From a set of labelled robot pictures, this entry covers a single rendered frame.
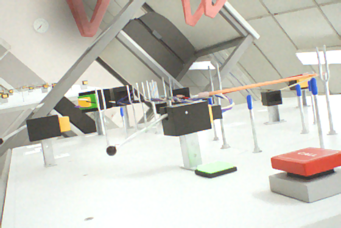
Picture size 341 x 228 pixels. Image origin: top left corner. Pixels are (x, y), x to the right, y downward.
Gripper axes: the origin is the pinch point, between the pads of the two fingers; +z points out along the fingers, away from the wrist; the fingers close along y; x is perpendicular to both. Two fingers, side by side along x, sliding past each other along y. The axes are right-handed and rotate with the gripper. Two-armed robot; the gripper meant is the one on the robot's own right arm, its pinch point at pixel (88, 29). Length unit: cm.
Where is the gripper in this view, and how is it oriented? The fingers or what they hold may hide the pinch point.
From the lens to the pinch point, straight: 51.8
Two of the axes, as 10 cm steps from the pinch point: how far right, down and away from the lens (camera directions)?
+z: -0.1, 10.0, 0.0
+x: -9.1, -0.1, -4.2
